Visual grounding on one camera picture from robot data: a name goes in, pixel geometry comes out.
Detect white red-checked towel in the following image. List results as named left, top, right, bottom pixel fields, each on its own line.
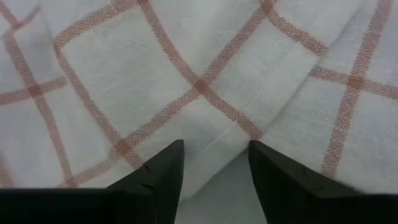
left=0, top=0, right=398, bottom=200

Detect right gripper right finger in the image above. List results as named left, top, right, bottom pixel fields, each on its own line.
left=248, top=139, right=398, bottom=224

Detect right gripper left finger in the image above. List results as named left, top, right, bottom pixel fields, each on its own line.
left=0, top=139, right=185, bottom=224

